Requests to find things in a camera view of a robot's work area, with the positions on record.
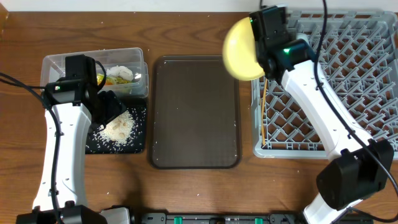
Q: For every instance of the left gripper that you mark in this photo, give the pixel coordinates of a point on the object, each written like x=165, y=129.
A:
x=109, y=107

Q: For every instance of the wooden chopstick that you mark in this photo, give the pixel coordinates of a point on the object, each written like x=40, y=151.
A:
x=264, y=93
x=262, y=127

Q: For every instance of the green snack wrapper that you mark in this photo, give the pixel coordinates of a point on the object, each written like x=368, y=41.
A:
x=111, y=80

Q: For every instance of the rice and peanut scraps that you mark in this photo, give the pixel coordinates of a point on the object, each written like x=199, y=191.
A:
x=119, y=129

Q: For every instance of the white tissue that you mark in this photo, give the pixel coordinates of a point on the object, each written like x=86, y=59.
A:
x=120, y=72

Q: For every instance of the yellow plate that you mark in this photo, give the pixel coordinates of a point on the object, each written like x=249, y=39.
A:
x=239, y=53

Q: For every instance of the blue bowl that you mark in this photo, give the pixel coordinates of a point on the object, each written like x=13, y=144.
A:
x=303, y=37

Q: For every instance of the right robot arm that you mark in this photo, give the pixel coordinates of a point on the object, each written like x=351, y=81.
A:
x=359, y=166

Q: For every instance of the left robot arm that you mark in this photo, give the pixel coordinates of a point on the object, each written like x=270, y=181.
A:
x=75, y=105

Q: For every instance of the grey dishwasher rack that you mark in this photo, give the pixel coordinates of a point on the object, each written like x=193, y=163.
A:
x=358, y=53

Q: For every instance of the black rectangular bin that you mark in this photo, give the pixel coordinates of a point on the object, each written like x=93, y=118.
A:
x=136, y=143

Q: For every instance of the clear plastic bin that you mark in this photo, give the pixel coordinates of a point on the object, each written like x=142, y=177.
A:
x=53, y=68

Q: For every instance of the dark brown serving tray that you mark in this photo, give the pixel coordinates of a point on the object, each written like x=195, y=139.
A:
x=195, y=112

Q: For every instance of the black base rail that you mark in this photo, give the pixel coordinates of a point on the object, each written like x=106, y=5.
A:
x=170, y=218

